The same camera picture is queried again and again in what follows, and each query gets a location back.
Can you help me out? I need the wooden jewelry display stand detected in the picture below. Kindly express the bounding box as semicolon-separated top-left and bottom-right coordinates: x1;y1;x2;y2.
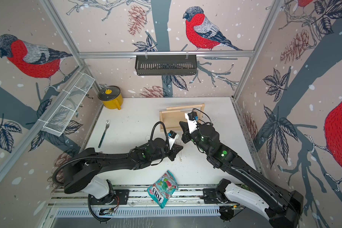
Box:
159;103;205;132

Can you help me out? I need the teal handled fork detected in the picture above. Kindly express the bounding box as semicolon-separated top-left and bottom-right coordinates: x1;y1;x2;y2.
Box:
98;120;110;148

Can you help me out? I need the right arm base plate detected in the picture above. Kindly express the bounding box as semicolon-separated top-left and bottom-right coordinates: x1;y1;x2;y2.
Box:
201;188;232;204

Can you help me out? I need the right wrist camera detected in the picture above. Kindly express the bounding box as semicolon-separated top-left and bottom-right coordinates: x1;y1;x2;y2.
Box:
185;111;198;134

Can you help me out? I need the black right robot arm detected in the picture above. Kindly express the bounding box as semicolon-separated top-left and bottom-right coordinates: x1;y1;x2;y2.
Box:
179;121;304;228

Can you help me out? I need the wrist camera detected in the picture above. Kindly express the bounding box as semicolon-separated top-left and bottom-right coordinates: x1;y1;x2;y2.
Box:
185;111;198;134
167;130;179;150

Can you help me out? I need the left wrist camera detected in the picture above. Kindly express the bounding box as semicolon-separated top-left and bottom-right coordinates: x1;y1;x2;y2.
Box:
167;130;179;150

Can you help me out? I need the yellow pot with lid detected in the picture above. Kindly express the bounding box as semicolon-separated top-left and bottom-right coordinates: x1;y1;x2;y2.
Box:
98;85;123;110

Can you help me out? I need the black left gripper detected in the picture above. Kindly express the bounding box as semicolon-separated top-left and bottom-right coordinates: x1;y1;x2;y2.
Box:
150;144;185;163

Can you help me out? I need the black hanging metal basket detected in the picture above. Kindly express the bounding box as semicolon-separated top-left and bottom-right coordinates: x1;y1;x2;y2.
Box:
135;55;197;76

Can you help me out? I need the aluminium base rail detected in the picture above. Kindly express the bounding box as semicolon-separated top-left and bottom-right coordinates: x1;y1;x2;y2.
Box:
49;184;284;208

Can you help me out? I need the green Foxs candy bag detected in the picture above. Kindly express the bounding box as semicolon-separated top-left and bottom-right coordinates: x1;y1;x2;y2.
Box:
147;171;179;209

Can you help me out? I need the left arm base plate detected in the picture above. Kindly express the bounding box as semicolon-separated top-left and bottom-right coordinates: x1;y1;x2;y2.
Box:
88;189;130;206

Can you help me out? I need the white wire mesh shelf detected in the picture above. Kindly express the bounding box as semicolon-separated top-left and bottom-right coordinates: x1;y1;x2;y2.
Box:
41;72;95;137

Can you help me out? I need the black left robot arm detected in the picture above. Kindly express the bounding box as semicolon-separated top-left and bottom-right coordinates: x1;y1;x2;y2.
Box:
52;121;183;194

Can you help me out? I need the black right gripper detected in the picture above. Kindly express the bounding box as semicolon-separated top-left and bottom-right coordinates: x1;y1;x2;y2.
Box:
180;119;213;156

